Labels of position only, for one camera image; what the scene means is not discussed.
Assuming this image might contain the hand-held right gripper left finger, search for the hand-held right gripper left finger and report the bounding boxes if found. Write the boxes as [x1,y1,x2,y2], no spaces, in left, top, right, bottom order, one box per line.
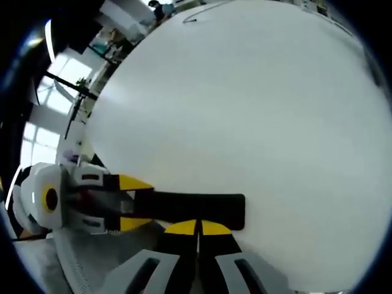
[116,219,198,294]

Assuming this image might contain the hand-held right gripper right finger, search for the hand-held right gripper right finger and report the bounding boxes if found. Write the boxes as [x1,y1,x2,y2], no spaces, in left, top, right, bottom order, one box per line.
[197,219,276,294]

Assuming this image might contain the black remote control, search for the black remote control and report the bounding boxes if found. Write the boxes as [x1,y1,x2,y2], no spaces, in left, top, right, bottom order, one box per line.
[134,191,246,232]

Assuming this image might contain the black tripod stand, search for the black tripod stand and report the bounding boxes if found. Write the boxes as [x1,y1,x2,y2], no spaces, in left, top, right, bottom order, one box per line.
[45,72,99,138]

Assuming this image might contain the ceiling light strips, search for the ceiling light strips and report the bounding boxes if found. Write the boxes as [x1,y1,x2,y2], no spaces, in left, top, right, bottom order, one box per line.
[45,18,56,62]

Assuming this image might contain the black cable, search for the black cable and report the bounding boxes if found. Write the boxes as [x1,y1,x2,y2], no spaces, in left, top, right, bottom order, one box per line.
[183,0,230,24]

